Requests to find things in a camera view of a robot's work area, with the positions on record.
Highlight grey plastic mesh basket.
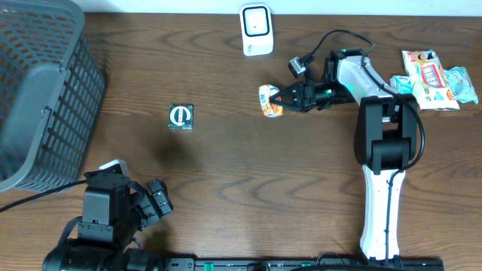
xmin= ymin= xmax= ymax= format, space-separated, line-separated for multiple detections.
xmin=1 ymin=0 xmax=106 ymax=192

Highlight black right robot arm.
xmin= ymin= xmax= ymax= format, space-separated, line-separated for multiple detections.
xmin=269 ymin=48 xmax=417 ymax=266

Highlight teal white Kleenex tissue pack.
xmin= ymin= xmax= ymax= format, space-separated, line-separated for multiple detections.
xmin=389 ymin=75 xmax=413 ymax=94

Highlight cream wipes pack blue edges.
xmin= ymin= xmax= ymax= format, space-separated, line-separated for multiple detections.
xmin=402 ymin=50 xmax=459 ymax=111

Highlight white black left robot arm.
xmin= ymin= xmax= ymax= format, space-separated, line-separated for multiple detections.
xmin=42 ymin=166 xmax=173 ymax=271

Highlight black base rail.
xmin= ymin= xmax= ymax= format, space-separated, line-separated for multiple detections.
xmin=163 ymin=255 xmax=445 ymax=271

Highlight black healing ointment box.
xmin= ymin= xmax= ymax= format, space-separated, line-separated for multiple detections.
xmin=168 ymin=104 xmax=194 ymax=130

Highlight green soft wipes pack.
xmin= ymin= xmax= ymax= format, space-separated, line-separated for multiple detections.
xmin=445 ymin=66 xmax=479 ymax=104

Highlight orange tissue pack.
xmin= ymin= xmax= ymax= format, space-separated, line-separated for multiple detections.
xmin=258 ymin=84 xmax=283 ymax=117

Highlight white barcode scanner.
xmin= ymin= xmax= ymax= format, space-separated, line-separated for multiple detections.
xmin=239 ymin=4 xmax=274 ymax=56

